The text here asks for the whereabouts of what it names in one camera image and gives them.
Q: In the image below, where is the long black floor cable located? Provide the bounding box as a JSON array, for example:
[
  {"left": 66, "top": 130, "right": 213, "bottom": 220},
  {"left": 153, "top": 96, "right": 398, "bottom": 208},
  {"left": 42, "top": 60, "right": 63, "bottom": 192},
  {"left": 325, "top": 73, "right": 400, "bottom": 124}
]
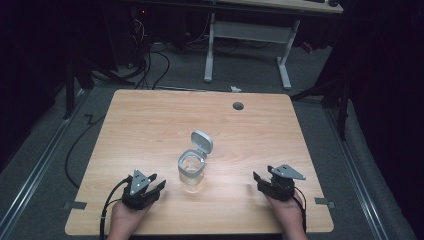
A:
[{"left": 64, "top": 113, "right": 107, "bottom": 190}]

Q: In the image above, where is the hand-held gripper black cable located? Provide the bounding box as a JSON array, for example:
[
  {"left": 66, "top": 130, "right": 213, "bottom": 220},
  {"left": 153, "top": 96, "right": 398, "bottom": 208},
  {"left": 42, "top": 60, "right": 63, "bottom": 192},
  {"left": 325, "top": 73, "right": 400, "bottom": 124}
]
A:
[
  {"left": 98, "top": 175, "right": 133, "bottom": 240},
  {"left": 292, "top": 185, "right": 308, "bottom": 234}
]

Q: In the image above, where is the black metal stand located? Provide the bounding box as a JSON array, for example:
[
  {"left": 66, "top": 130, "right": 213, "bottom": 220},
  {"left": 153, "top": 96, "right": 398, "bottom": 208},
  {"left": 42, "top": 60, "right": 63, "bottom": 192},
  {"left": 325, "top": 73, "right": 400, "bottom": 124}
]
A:
[
  {"left": 290, "top": 71, "right": 352, "bottom": 142},
  {"left": 62, "top": 58, "right": 136, "bottom": 120}
]

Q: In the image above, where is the black cable bundle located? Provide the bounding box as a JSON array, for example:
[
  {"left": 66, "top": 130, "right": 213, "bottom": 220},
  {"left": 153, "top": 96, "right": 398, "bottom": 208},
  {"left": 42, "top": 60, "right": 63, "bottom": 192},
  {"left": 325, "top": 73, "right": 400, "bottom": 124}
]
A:
[{"left": 128, "top": 16, "right": 171, "bottom": 91}]

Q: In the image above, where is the right hand-held gripper black cable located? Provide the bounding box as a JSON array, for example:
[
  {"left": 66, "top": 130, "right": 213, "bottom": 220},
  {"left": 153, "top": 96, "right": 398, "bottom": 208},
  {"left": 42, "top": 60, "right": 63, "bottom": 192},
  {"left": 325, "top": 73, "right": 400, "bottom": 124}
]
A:
[{"left": 292, "top": 185, "right": 308, "bottom": 234}]

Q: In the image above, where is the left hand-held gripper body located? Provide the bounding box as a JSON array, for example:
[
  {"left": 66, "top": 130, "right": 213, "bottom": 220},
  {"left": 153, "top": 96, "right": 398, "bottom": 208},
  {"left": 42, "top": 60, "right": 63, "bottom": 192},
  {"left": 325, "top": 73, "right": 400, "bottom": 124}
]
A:
[{"left": 121, "top": 169, "right": 161, "bottom": 211}]

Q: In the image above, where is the left hand-held gripper black cable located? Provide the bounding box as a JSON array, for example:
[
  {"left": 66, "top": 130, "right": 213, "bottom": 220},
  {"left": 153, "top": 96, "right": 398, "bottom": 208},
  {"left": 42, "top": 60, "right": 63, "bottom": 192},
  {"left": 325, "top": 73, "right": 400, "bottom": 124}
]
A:
[{"left": 98, "top": 175, "right": 133, "bottom": 240}]

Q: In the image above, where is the metal floor rail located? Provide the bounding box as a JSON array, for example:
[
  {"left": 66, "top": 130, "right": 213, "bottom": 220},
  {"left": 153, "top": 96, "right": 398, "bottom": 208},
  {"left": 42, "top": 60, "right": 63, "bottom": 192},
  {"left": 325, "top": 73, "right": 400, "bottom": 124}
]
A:
[
  {"left": 325, "top": 107, "right": 390, "bottom": 240},
  {"left": 0, "top": 89, "right": 93, "bottom": 236}
]

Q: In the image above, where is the person's left hand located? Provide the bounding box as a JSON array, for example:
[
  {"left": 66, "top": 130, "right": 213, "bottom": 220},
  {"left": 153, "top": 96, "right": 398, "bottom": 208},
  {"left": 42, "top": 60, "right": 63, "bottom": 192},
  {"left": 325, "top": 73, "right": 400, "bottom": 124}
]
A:
[{"left": 105, "top": 199, "right": 154, "bottom": 240}]

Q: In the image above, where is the white-framed desk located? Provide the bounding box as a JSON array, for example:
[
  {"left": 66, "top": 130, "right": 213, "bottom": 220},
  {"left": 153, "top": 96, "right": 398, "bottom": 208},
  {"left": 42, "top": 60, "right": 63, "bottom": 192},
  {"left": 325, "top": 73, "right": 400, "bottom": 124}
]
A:
[{"left": 128, "top": 0, "right": 345, "bottom": 91}]

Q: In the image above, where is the clear jar with grey lid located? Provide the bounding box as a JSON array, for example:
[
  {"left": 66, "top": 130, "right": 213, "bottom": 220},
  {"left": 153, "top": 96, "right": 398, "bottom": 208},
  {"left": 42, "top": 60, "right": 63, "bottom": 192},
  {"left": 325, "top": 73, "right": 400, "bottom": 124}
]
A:
[{"left": 177, "top": 129, "right": 215, "bottom": 194}]

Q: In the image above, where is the grey tape piece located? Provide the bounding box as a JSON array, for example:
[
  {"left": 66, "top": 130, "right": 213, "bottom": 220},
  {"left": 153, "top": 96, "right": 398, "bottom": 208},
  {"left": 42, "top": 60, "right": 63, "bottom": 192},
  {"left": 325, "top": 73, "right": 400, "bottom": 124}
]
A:
[
  {"left": 314, "top": 197, "right": 337, "bottom": 210},
  {"left": 63, "top": 200, "right": 88, "bottom": 211}
]

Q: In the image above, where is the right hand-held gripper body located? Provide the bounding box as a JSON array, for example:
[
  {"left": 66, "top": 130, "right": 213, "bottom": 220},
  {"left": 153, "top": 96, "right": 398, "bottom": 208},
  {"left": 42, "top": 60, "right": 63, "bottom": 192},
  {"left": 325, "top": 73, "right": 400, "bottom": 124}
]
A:
[{"left": 258, "top": 163, "right": 307, "bottom": 202}]

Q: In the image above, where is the person's right hand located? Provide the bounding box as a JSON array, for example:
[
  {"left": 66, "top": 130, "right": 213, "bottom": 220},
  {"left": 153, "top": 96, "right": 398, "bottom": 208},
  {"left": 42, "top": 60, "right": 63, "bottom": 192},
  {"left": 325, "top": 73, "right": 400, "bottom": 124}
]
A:
[{"left": 264, "top": 191, "right": 310, "bottom": 240}]

